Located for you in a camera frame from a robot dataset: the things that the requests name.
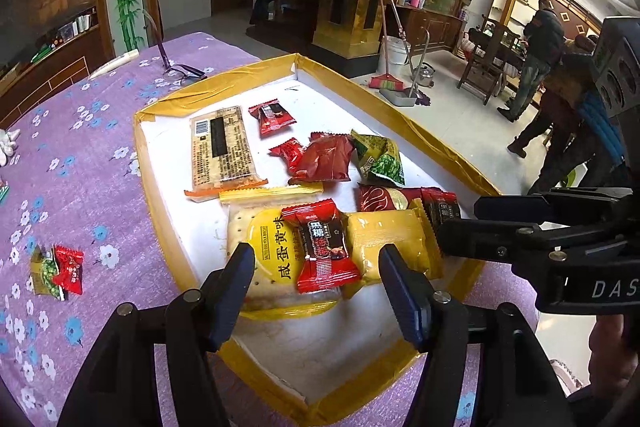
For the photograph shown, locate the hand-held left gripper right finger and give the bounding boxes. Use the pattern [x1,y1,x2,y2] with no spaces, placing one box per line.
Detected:
[378,244,576,427]

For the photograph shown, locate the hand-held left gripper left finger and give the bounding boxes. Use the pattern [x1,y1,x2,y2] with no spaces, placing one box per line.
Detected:
[57,243,257,427]

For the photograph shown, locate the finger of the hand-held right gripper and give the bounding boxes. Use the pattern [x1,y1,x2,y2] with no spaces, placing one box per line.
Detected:
[472,189,566,223]
[437,218,571,280]

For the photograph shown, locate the small dark red packet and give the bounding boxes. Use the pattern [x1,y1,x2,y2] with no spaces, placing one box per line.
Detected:
[419,187,462,238]

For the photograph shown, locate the large yellow cracker packet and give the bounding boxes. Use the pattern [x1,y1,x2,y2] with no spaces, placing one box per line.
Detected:
[219,184,351,320]

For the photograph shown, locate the gold foil snack packet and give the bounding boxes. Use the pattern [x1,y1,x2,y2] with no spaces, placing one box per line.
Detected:
[345,207,446,288]

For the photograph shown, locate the yellow taped white box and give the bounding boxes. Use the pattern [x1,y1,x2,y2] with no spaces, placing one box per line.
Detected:
[132,53,503,425]

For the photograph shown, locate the red black candy packet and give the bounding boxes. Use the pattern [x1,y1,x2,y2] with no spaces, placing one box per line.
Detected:
[281,199,362,294]

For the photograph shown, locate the red gold snack packet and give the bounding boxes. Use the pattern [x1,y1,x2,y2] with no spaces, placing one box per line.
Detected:
[356,184,426,214]

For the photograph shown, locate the green snack packet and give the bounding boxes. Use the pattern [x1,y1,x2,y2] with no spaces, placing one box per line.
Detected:
[27,247,66,303]
[349,128,406,188]

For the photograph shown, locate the long orange edged cracker packet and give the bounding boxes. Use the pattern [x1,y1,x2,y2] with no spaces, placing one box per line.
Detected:
[184,105,269,202]

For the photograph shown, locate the small red candy packet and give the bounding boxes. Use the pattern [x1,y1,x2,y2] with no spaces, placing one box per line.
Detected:
[269,137,307,178]
[248,99,296,138]
[51,244,85,295]

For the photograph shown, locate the dark red foil snack packet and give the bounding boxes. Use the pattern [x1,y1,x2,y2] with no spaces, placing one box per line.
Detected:
[289,132,357,184]

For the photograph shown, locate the person's right hand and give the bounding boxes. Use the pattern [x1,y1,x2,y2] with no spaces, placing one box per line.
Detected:
[587,317,632,389]

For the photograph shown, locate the wooden chair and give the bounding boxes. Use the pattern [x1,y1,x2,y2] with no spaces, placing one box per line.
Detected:
[457,14,521,105]

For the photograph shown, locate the grey dustpan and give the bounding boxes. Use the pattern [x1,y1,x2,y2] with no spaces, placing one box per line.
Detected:
[379,29,432,108]

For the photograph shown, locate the red broom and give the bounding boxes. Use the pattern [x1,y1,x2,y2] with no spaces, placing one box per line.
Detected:
[369,0,402,92]

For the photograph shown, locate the wooden cabinet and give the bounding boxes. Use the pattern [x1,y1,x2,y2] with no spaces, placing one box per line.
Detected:
[395,4,468,55]

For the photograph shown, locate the white bucket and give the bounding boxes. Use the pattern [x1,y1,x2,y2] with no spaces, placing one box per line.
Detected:
[378,36,410,65]

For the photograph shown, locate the purple floral tablecloth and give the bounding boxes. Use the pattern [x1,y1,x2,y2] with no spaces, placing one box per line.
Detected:
[0,32,481,427]

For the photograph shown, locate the purple framed eyeglasses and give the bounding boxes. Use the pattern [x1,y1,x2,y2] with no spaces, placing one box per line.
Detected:
[142,9,208,80]

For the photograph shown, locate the white remote control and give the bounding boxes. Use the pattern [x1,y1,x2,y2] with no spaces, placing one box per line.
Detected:
[89,49,140,80]

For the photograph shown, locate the white cotton glove pair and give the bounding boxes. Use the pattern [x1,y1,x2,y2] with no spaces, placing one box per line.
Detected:
[0,127,22,165]

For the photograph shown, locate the long wooden sideboard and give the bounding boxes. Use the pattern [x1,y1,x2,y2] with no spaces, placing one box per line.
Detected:
[0,7,113,128]

